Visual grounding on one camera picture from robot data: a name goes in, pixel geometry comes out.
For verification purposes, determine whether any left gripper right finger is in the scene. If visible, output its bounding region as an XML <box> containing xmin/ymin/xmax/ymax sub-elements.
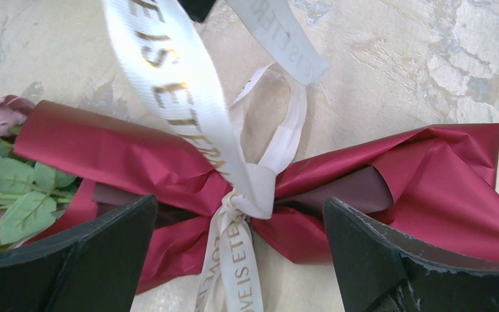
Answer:
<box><xmin>323</xmin><ymin>198</ymin><xmax>499</xmax><ymax>312</ymax></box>

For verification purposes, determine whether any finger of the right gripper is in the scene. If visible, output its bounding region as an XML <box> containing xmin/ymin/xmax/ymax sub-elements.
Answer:
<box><xmin>178</xmin><ymin>0</ymin><xmax>216</xmax><ymax>23</ymax></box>

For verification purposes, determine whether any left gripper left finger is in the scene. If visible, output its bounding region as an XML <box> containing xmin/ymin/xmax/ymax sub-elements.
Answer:
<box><xmin>0</xmin><ymin>195</ymin><xmax>157</xmax><ymax>312</ymax></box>

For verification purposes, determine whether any cream printed ribbon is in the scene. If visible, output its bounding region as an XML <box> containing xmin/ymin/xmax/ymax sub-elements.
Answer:
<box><xmin>103</xmin><ymin>1</ymin><xmax>327</xmax><ymax>311</ymax></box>

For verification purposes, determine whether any pink flower bouquet red wrap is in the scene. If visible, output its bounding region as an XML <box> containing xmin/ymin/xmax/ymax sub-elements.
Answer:
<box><xmin>0</xmin><ymin>95</ymin><xmax>499</xmax><ymax>292</ymax></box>

